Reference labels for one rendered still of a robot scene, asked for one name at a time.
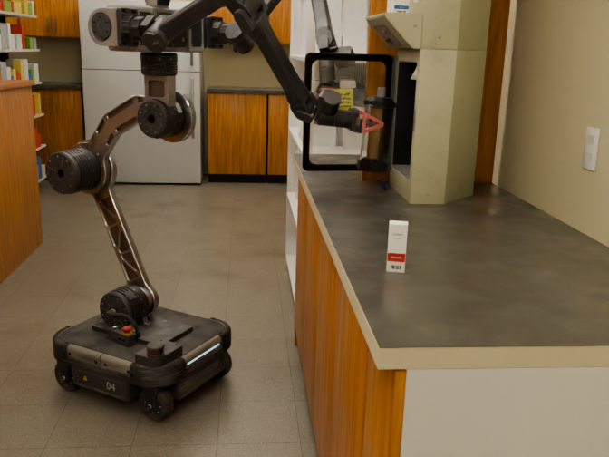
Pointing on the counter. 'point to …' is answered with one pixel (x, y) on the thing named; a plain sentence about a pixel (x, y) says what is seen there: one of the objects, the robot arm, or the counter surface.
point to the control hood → (401, 27)
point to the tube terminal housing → (445, 100)
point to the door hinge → (393, 111)
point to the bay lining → (404, 114)
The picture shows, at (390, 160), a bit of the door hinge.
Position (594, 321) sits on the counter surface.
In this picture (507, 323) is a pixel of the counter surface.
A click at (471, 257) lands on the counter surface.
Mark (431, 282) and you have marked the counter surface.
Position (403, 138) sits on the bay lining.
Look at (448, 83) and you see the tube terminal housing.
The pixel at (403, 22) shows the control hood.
